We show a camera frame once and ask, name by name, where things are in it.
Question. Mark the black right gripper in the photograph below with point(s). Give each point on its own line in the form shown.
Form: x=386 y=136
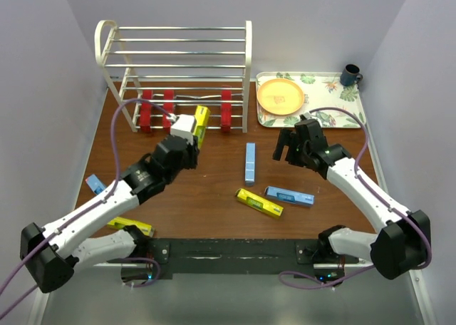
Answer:
x=288 y=138

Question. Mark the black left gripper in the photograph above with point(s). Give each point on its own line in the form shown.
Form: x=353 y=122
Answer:
x=193 y=152

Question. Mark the yellow toothpaste box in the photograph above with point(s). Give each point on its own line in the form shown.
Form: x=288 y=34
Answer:
x=121 y=222
x=259 y=203
x=201 y=115

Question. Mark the red toothpaste box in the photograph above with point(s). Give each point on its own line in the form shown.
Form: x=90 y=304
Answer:
x=145 y=112
x=226 y=111
x=169 y=106

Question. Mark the blue toothpaste box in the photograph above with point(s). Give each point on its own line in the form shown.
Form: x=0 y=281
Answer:
x=95 y=184
x=250 y=164
x=289 y=196

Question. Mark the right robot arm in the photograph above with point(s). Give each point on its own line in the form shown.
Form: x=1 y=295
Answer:
x=401 y=240

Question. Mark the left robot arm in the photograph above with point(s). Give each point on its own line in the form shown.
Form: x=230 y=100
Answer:
x=54 y=252

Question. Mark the white metal shelf rack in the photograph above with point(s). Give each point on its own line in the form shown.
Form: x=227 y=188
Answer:
x=196 y=62

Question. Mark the floral serving tray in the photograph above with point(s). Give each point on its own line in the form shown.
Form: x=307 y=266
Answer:
x=331 y=103

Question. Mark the orange plate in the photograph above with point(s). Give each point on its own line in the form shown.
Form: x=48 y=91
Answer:
x=280 y=96

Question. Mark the dark blue mug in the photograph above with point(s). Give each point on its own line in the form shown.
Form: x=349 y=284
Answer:
x=351 y=75

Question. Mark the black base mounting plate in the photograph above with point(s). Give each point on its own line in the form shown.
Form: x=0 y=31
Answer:
x=241 y=256

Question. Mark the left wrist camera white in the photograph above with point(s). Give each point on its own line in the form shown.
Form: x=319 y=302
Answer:
x=184 y=127

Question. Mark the aluminium rail frame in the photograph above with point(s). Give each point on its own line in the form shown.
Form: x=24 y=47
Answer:
x=114 y=293

